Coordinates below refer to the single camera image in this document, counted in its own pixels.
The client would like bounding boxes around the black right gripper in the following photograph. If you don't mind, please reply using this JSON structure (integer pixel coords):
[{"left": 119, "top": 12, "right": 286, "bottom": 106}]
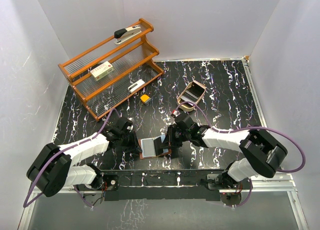
[{"left": 160, "top": 124, "right": 191, "bottom": 149}]

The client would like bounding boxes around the brown leather card holder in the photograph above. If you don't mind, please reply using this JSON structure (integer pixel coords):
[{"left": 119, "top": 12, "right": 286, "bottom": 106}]
[{"left": 139, "top": 134, "right": 172, "bottom": 160}]

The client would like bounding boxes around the grey credit card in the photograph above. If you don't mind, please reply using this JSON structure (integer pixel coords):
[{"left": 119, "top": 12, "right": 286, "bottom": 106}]
[{"left": 141, "top": 138, "right": 156, "bottom": 158}]

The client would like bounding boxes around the black VIP credit card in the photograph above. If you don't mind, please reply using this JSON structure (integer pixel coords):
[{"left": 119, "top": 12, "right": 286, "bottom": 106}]
[{"left": 153, "top": 136, "right": 163, "bottom": 156}]

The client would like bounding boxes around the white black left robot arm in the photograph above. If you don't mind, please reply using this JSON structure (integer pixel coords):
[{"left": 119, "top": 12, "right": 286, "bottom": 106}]
[{"left": 26, "top": 117, "right": 141, "bottom": 197}]

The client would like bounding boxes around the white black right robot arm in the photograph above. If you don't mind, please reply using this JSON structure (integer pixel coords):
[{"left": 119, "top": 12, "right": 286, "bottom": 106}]
[{"left": 161, "top": 113, "right": 288, "bottom": 189}]

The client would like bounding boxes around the cream oval card tray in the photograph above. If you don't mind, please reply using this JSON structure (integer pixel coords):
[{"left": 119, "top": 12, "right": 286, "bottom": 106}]
[{"left": 177, "top": 80, "right": 206, "bottom": 112}]

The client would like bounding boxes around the yellow grey eraser block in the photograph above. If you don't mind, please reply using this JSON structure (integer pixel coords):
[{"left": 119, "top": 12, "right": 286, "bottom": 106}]
[{"left": 140, "top": 94, "right": 151, "bottom": 105}]

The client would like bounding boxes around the small white black device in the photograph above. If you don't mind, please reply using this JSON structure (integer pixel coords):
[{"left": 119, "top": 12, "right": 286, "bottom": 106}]
[{"left": 127, "top": 79, "right": 145, "bottom": 93}]

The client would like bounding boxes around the orange wooden shelf rack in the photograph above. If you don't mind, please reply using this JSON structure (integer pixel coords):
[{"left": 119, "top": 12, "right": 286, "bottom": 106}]
[{"left": 58, "top": 18, "right": 164, "bottom": 121}]

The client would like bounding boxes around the white staples box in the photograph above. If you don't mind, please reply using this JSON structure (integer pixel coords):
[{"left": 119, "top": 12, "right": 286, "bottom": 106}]
[{"left": 90, "top": 61, "right": 114, "bottom": 82}]

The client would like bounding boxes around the black white stapler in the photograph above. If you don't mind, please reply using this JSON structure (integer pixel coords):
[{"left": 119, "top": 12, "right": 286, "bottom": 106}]
[{"left": 114, "top": 25, "right": 142, "bottom": 45}]

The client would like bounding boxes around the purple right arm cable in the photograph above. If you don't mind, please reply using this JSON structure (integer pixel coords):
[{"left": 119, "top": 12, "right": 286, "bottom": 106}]
[{"left": 171, "top": 102, "right": 306, "bottom": 208}]

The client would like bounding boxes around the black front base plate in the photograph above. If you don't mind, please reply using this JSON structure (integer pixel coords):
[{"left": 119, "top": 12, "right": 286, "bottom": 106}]
[{"left": 102, "top": 169, "right": 222, "bottom": 201}]

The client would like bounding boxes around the aluminium frame rail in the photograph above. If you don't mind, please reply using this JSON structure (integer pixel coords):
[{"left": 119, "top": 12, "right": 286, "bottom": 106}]
[{"left": 241, "top": 55, "right": 309, "bottom": 230}]

